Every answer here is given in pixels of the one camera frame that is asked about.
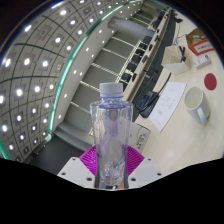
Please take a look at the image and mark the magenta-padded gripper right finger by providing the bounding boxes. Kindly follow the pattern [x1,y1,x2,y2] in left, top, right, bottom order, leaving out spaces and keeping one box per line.
[124,146,165,189]

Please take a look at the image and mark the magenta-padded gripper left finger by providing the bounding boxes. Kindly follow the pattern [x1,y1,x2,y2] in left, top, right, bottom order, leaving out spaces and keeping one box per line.
[57,146,100,189]

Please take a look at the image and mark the clear plastic water bottle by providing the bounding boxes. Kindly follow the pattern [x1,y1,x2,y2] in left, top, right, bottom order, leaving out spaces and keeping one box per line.
[89,82,134,189]

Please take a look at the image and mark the black desk phone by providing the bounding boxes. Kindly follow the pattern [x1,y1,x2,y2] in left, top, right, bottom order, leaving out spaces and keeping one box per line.
[138,91,160,119]

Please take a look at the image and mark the white printed paper sheet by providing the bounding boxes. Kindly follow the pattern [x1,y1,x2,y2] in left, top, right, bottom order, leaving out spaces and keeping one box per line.
[147,81,188,133]

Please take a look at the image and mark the white ceramic mug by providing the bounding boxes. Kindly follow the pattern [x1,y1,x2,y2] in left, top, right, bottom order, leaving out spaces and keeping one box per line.
[184,85,212,127]

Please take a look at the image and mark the recessed ceiling lights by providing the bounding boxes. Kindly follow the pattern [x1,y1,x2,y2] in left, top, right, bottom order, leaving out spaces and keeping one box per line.
[0,0,134,158]

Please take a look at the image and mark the long curved conference desk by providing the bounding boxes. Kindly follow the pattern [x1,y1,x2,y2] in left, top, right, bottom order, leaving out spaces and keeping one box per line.
[123,6,178,104]

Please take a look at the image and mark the flat round red coaster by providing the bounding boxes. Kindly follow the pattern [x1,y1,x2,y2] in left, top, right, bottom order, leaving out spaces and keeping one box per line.
[203,72,218,91]

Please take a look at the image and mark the small open white cardboard box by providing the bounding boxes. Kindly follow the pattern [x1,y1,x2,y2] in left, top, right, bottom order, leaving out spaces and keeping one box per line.
[161,44,193,76]

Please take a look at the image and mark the row of black office chairs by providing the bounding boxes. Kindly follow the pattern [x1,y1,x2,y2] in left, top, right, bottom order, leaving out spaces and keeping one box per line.
[119,9,171,84]

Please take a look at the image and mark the open brown red-labelled cardboard box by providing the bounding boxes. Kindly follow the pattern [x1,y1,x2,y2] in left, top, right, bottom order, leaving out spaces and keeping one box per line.
[185,28,215,57]

